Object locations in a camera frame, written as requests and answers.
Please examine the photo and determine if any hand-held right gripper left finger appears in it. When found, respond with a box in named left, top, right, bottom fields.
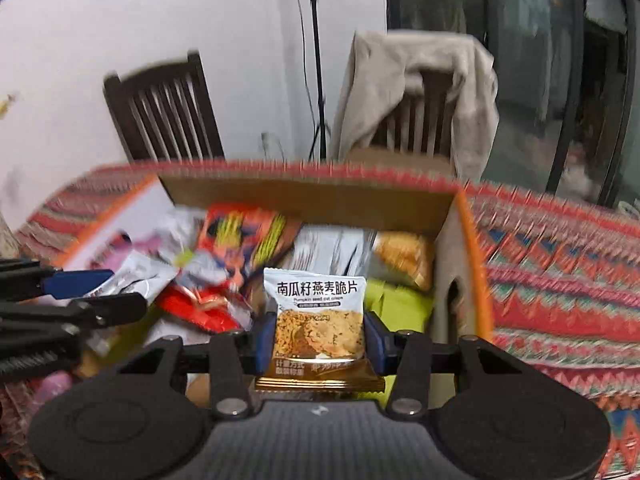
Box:
left=117, top=312, right=276, bottom=421

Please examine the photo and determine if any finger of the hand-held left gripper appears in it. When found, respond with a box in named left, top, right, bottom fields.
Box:
left=0, top=259, right=116, bottom=302
left=0, top=292, right=149, bottom=381

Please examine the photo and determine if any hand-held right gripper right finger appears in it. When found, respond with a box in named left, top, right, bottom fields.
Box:
left=365, top=312, right=516, bottom=420

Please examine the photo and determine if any green snack packet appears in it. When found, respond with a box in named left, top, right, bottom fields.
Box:
left=364, top=280, right=434, bottom=335

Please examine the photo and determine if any cracker print snack packet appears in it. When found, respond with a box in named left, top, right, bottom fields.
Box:
left=255, top=267, right=386, bottom=394
left=372, top=232, right=436, bottom=292

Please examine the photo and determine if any pink snack packet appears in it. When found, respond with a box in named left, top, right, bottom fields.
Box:
left=106, top=235, right=167, bottom=267

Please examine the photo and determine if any grey printed snack packet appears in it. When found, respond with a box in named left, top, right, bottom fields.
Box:
left=289, top=226, right=377, bottom=282

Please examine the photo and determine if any red yellow patterned snack packet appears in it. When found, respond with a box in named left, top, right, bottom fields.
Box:
left=196, top=204, right=302, bottom=287

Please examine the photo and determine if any cardboard box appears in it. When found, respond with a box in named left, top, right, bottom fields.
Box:
left=55, top=172, right=494, bottom=411

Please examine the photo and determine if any silver snack packet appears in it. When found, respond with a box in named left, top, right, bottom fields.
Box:
left=84, top=251, right=177, bottom=307

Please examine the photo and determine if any patterned red tablecloth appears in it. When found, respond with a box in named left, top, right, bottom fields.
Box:
left=0, top=160, right=640, bottom=480

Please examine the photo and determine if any dark wooden chair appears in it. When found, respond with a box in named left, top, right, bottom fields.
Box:
left=103, top=52, right=226, bottom=164
left=371, top=71, right=452, bottom=157

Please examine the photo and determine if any chair with beige jacket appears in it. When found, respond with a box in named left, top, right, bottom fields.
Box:
left=330, top=29, right=501, bottom=182

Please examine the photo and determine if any black light stand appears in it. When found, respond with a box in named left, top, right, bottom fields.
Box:
left=304, top=0, right=332, bottom=161

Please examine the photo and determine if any glass sliding door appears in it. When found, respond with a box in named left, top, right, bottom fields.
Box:
left=384, top=0, right=640, bottom=209

